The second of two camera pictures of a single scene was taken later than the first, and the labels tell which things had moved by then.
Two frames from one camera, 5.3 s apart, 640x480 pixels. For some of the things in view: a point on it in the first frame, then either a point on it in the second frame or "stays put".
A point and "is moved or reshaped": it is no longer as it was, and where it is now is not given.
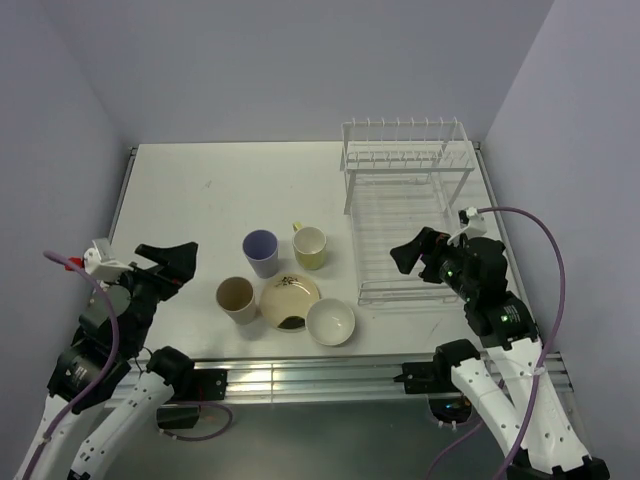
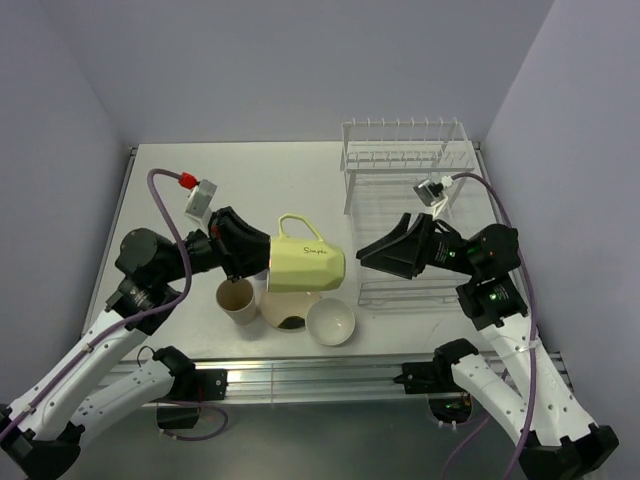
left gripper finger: (181, 256) → (249, 248)
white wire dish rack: (401, 174) stays put
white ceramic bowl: (330, 321) stays put
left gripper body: (145, 286) → (208, 252)
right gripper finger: (407, 256) → (402, 230)
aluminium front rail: (318, 381) stays put
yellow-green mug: (309, 243) is moved or reshaped
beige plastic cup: (236, 296) stays put
